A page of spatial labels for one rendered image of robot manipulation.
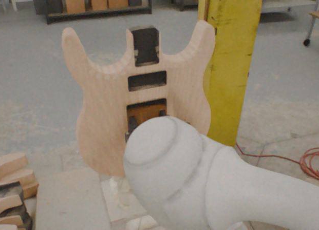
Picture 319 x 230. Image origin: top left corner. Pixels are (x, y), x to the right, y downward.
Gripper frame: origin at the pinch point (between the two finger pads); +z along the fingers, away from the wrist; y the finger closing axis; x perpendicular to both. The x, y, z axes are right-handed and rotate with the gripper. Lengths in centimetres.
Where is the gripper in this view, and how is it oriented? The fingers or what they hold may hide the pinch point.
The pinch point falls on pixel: (148, 119)
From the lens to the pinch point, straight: 74.8
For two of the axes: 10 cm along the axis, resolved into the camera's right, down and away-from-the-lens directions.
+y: 9.4, -1.9, 2.7
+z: -3.3, -5.4, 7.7
